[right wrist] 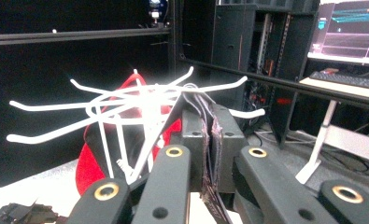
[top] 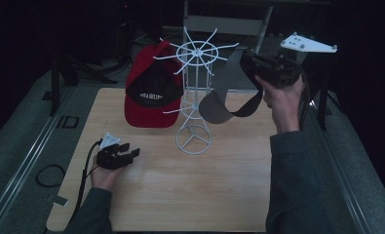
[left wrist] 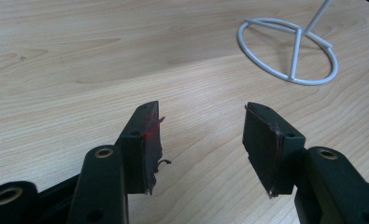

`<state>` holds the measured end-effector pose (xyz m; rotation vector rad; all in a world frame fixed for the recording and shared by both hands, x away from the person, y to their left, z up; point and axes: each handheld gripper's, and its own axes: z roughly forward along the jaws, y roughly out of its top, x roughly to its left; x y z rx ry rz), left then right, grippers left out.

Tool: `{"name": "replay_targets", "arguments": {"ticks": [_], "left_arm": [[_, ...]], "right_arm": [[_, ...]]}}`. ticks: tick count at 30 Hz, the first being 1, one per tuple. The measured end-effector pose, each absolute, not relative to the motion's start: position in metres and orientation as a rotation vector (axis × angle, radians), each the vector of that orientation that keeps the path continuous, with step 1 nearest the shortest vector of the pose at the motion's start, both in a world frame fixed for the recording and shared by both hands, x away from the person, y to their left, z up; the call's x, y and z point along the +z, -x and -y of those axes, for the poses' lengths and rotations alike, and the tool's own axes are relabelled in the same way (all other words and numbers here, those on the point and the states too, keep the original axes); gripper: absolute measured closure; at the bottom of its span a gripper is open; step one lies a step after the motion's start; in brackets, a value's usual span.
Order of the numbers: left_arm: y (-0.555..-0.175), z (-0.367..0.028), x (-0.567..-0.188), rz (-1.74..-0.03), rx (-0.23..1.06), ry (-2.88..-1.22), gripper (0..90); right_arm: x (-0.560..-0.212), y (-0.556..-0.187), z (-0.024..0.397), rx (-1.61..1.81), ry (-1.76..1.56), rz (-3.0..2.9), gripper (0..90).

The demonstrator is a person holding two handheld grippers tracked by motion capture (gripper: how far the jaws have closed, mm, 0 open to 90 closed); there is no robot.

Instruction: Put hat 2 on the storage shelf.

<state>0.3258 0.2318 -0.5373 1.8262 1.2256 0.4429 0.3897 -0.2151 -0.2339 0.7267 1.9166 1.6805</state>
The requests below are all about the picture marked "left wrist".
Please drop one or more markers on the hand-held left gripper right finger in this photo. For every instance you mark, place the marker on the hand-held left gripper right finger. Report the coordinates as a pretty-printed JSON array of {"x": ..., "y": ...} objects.
[{"x": 263, "y": 146}]

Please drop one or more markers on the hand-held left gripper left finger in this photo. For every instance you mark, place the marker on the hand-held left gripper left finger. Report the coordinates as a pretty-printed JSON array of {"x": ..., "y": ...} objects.
[{"x": 141, "y": 155}]

